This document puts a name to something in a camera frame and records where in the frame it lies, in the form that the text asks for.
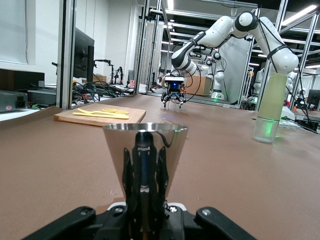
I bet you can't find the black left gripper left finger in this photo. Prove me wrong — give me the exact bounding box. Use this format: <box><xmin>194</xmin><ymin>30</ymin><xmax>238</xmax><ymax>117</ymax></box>
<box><xmin>23</xmin><ymin>202</ymin><xmax>131</xmax><ymax>240</ymax></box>

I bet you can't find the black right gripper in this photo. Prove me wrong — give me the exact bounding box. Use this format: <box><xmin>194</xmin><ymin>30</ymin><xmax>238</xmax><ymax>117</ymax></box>
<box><xmin>161</xmin><ymin>81</ymin><xmax>187</xmax><ymax>109</ymax></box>

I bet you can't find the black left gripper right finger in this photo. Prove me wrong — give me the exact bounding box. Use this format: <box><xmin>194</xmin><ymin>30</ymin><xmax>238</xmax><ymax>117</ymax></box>
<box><xmin>164</xmin><ymin>203</ymin><xmax>256</xmax><ymax>240</ymax></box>

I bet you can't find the clear glass measuring cup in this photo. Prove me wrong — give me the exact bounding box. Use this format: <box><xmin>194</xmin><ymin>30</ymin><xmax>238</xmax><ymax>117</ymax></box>
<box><xmin>165</xmin><ymin>99</ymin><xmax>181</xmax><ymax>111</ymax></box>

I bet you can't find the steel double jigger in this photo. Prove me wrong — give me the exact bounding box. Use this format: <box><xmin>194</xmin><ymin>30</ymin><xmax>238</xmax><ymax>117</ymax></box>
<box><xmin>102</xmin><ymin>122</ymin><xmax>190</xmax><ymax>240</ymax></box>

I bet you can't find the cardboard box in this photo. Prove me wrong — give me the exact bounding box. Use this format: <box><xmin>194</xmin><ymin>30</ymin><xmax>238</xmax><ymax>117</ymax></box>
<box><xmin>186</xmin><ymin>76</ymin><xmax>213</xmax><ymax>97</ymax></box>

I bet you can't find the brown table cover sheet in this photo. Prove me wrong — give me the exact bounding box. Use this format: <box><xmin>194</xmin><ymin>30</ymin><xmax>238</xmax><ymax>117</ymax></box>
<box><xmin>0</xmin><ymin>92</ymin><xmax>320</xmax><ymax>240</ymax></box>

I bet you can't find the wooden cutting board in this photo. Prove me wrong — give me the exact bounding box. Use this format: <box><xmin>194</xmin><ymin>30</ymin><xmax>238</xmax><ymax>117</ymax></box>
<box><xmin>53</xmin><ymin>102</ymin><xmax>147</xmax><ymax>128</ymax></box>

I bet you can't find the green sleeved glass bottle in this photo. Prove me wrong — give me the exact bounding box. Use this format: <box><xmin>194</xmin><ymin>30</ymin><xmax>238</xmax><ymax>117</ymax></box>
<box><xmin>252</xmin><ymin>72</ymin><xmax>288</xmax><ymax>145</ymax></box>

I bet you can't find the black computer monitor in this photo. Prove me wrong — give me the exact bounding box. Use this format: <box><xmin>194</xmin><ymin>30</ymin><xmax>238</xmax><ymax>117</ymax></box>
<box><xmin>73</xmin><ymin>26</ymin><xmax>96</xmax><ymax>83</ymax></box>

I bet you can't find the black equipment box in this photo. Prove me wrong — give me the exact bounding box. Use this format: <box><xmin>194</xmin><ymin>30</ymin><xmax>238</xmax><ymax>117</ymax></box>
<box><xmin>26</xmin><ymin>88</ymin><xmax>57</xmax><ymax>108</ymax></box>

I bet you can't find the small black monitor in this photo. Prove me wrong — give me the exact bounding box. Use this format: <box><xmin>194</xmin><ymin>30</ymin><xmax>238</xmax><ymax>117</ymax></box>
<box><xmin>306</xmin><ymin>89</ymin><xmax>320</xmax><ymax>111</ymax></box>

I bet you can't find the grey power supply unit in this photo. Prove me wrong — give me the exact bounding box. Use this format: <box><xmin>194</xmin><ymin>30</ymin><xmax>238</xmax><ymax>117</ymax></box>
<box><xmin>0</xmin><ymin>90</ymin><xmax>28</xmax><ymax>113</ymax></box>

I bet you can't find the dark equipment case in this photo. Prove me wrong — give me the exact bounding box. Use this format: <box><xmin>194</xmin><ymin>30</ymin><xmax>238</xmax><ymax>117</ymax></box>
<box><xmin>0</xmin><ymin>68</ymin><xmax>45</xmax><ymax>92</ymax></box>

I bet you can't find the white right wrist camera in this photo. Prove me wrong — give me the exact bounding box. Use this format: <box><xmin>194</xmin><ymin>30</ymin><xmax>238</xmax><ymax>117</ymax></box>
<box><xmin>162</xmin><ymin>75</ymin><xmax>186</xmax><ymax>83</ymax></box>

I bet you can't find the aluminium frame post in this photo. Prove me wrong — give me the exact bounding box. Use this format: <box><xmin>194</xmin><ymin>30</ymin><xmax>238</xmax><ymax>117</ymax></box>
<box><xmin>56</xmin><ymin>0</ymin><xmax>77</xmax><ymax>110</ymax></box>
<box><xmin>134</xmin><ymin>0</ymin><xmax>151</xmax><ymax>95</ymax></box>

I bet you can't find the tangled black cables pile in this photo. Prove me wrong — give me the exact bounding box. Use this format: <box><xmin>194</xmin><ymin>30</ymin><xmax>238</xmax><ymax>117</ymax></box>
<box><xmin>72</xmin><ymin>81</ymin><xmax>136</xmax><ymax>103</ymax></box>

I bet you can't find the aluminium arm base plate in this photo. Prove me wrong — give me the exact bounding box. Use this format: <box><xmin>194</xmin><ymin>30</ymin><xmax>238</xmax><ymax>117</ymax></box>
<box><xmin>274</xmin><ymin>115</ymin><xmax>307</xmax><ymax>130</ymax></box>

